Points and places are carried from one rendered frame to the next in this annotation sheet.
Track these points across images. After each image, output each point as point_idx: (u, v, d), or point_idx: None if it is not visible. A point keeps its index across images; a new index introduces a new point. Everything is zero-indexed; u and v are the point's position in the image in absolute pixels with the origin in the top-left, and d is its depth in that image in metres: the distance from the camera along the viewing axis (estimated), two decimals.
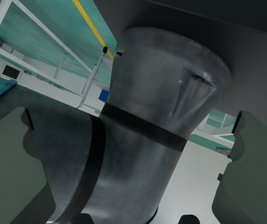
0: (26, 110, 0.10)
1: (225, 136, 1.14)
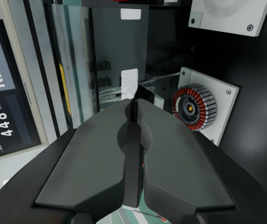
0: (132, 102, 0.11)
1: None
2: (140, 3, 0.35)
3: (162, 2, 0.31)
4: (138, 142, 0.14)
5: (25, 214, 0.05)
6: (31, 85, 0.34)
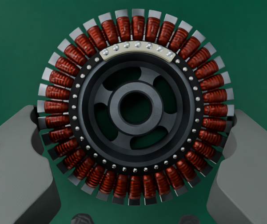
0: (35, 108, 0.11)
1: None
2: None
3: None
4: None
5: None
6: None
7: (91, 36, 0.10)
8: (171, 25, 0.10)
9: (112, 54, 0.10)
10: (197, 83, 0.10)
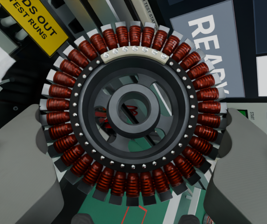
0: (40, 107, 0.11)
1: None
2: None
3: None
4: None
5: None
6: None
7: (93, 42, 0.11)
8: (164, 33, 0.11)
9: (111, 56, 0.11)
10: (190, 82, 0.11)
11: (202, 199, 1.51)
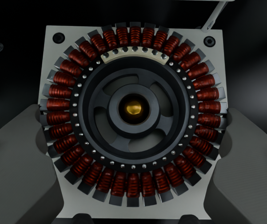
0: (40, 107, 0.11)
1: None
2: None
3: None
4: None
5: None
6: None
7: (94, 42, 0.11)
8: (164, 33, 0.11)
9: (111, 57, 0.11)
10: (190, 82, 0.11)
11: None
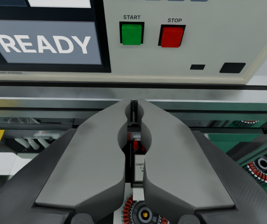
0: (132, 102, 0.11)
1: None
2: (131, 161, 0.39)
3: (133, 187, 0.37)
4: None
5: (25, 214, 0.05)
6: (20, 80, 0.22)
7: None
8: None
9: (139, 200, 0.42)
10: None
11: None
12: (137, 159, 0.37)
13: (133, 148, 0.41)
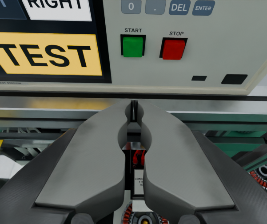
0: (132, 102, 0.11)
1: None
2: (131, 174, 0.43)
3: (132, 200, 0.41)
4: None
5: (25, 214, 0.05)
6: (20, 90, 0.22)
7: None
8: None
9: None
10: (160, 215, 0.41)
11: None
12: (137, 174, 0.41)
13: (132, 162, 0.44)
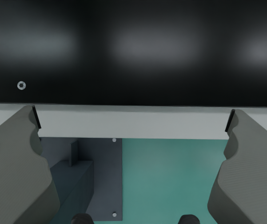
0: (34, 108, 0.10)
1: None
2: None
3: None
4: None
5: None
6: None
7: None
8: None
9: None
10: None
11: None
12: None
13: None
